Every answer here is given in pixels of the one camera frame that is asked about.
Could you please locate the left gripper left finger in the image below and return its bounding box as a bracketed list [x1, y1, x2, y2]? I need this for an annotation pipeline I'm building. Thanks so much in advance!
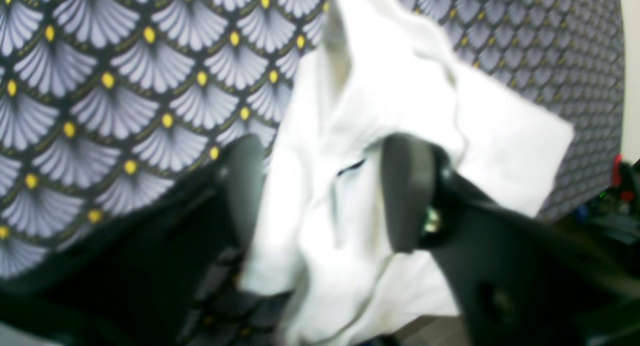
[1, 135, 264, 345]

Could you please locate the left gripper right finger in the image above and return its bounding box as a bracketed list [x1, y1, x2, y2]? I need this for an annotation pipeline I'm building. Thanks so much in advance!
[381, 134, 639, 345]

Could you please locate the patterned purple tablecloth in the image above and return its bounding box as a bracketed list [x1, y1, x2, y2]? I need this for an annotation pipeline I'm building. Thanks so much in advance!
[0, 0, 626, 346]

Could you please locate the white T-shirt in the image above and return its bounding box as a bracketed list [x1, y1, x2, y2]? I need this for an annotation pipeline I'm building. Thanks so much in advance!
[240, 0, 574, 345]

